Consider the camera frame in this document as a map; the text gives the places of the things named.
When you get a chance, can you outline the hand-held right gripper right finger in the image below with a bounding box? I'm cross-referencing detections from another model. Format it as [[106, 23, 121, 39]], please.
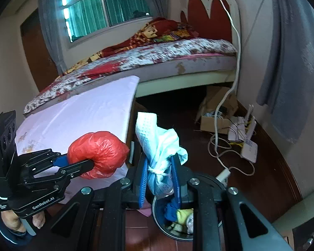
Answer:
[[170, 155, 295, 251]]

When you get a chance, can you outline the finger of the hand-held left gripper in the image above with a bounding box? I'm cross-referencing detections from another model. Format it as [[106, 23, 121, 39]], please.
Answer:
[[22, 159, 95, 189], [16, 149, 68, 174]]

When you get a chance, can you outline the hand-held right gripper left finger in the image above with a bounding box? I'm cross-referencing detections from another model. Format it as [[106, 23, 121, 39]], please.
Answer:
[[50, 159, 149, 251]]

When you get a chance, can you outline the red plastic bag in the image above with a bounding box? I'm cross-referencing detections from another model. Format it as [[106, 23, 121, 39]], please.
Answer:
[[67, 131, 130, 179]]

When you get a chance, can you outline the yellow knitted cloth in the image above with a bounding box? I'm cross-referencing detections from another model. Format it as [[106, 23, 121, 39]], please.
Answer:
[[174, 209, 195, 227]]

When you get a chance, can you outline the black trash bin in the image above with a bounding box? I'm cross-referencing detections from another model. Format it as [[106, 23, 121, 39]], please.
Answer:
[[152, 174, 227, 241]]

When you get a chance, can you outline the light blue face mask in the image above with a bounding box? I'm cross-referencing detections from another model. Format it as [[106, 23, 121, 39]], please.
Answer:
[[135, 112, 188, 198]]

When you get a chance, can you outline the person's left hand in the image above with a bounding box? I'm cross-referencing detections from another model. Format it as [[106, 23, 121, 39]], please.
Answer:
[[0, 210, 46, 233]]

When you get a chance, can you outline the blue cloth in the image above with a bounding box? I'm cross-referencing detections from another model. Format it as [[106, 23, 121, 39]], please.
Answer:
[[164, 199, 182, 223]]

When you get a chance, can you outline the white power adapter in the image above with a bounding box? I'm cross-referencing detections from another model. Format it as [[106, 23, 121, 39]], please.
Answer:
[[216, 169, 231, 182]]

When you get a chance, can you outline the cardboard box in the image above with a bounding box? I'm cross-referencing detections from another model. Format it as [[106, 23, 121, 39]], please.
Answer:
[[196, 86, 238, 132]]

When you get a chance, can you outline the flat white router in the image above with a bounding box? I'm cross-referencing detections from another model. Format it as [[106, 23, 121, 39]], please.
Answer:
[[241, 138, 258, 163]]

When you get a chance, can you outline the white router with antennas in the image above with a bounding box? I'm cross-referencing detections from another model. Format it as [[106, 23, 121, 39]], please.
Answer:
[[228, 105, 256, 143]]

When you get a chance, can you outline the brown wooden door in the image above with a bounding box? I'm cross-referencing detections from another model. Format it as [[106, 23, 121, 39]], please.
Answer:
[[20, 8, 59, 91]]

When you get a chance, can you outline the bed with floral cover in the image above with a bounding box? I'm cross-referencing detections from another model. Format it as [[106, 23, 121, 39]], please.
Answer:
[[22, 0, 242, 115]]

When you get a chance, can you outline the floral bed sheet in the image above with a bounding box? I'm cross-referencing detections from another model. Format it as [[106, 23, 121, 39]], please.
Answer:
[[23, 38, 237, 114]]

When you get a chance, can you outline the red patterned blanket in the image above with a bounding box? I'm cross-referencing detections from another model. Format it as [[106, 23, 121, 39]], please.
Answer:
[[64, 17, 184, 75]]

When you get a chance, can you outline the colourful pillow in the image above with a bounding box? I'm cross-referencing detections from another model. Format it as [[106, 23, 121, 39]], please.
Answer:
[[157, 23, 199, 44]]

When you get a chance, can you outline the large window with green curtain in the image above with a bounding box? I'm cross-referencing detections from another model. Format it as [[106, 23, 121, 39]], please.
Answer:
[[58, 0, 157, 42]]

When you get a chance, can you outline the red scalloped headboard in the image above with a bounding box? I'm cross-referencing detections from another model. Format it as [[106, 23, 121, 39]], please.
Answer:
[[180, 0, 241, 47]]

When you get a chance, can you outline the white cable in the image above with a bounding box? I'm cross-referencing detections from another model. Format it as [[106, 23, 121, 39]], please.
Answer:
[[208, 0, 255, 177]]

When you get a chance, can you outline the black cable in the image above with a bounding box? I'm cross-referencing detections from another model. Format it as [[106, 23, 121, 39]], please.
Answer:
[[239, 0, 272, 87]]

